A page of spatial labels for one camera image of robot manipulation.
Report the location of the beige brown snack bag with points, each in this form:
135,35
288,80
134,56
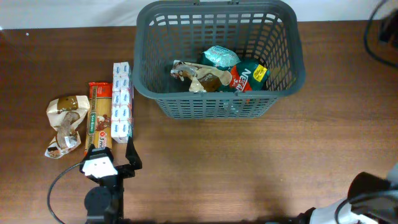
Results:
204,78

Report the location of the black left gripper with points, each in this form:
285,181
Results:
129,170

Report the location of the light teal wipes packet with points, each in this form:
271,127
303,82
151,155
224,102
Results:
219,57

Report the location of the orange spaghetti packet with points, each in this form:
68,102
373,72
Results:
99,116

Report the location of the green Nescafe coffee bag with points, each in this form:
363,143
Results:
247,75

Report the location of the grey plastic shopping basket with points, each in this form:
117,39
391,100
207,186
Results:
263,31

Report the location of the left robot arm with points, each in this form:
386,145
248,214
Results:
105,203

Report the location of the white tissue multipack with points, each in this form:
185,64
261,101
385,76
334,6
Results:
122,102

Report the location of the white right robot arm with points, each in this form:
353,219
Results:
370,199

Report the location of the brown white snack bag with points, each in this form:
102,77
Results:
65,114

